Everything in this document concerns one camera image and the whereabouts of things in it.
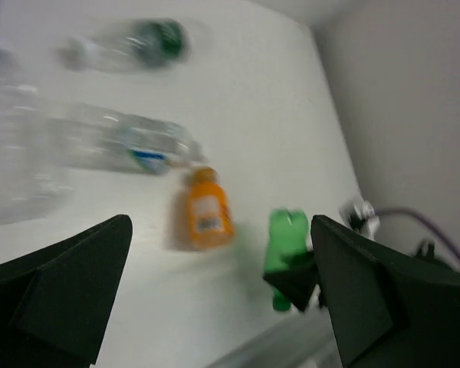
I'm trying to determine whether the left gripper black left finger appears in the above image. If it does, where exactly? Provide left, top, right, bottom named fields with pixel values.
left=0, top=215, right=133, bottom=367

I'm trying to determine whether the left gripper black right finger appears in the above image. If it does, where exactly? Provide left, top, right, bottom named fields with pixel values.
left=310, top=215, right=460, bottom=367

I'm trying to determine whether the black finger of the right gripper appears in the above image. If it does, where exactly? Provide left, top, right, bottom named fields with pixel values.
left=263, top=250, right=317, bottom=311

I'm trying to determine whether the green plastic bottle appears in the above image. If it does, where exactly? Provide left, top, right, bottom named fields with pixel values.
left=263, top=206, right=311, bottom=312

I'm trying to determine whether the small orange bottle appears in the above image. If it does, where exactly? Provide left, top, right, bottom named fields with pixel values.
left=169, top=166, right=235, bottom=252

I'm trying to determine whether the small clear plastic bottle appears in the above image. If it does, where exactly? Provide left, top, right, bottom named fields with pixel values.
left=0, top=82, right=72, bottom=225

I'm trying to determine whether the clear bottle blue white label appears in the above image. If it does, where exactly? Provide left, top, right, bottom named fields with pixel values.
left=0, top=99, right=208, bottom=177

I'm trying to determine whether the clear bottle green label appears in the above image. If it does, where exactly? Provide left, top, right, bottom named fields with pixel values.
left=56, top=18, right=191, bottom=74

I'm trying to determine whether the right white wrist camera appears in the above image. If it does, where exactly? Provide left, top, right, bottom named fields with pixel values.
left=339, top=196, right=380, bottom=241

